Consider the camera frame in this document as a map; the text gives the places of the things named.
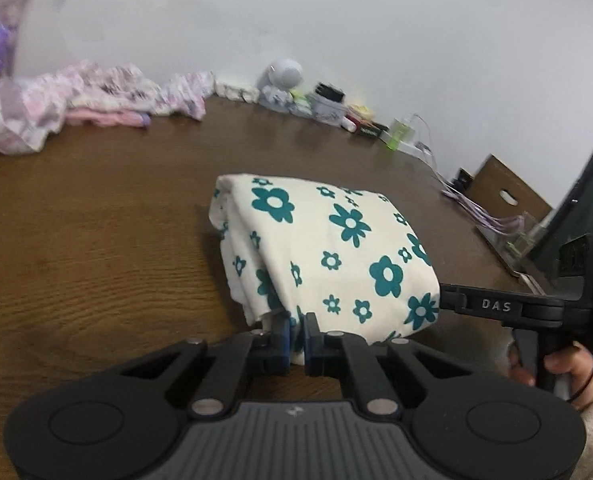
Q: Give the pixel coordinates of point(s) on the pink knit garment purple cuffs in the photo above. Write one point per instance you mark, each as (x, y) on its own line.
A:
(106, 118)

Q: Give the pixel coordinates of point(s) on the black phone stand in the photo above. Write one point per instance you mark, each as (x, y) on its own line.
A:
(464, 178)

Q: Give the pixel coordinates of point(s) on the white small tube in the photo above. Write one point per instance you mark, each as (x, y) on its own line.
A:
(350, 124)

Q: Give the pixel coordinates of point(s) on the cream dress with green flowers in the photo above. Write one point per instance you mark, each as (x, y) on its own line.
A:
(326, 255)

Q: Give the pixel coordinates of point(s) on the pink floral ruffled garment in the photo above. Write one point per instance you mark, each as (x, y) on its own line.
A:
(141, 87)

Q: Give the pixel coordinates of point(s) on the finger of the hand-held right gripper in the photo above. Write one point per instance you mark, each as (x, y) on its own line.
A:
(454, 298)

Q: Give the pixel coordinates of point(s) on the white power strip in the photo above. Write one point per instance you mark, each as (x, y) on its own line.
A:
(416, 149)

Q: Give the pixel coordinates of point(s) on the grey printed tin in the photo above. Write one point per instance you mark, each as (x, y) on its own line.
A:
(326, 110)

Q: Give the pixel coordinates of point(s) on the green white small packets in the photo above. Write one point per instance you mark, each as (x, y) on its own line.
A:
(300, 102)

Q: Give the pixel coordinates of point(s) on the black charger adapter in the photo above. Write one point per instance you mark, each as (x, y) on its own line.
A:
(330, 91)

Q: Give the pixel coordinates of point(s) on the green spray bottle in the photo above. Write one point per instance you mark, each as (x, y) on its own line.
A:
(399, 135)

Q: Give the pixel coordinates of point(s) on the black box gold print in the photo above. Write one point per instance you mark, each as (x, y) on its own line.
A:
(370, 131)

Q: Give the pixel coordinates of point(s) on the person's right hand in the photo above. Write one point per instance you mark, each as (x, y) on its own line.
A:
(573, 362)

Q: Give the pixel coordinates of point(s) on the clear plastic stand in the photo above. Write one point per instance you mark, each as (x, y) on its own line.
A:
(523, 240)

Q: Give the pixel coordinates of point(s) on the white robot-shaped speaker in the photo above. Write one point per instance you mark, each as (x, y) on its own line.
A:
(281, 80)

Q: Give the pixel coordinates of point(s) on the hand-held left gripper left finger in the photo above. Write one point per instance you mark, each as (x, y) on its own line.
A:
(285, 335)

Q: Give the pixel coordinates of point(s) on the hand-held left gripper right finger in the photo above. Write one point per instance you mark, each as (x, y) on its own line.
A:
(310, 335)

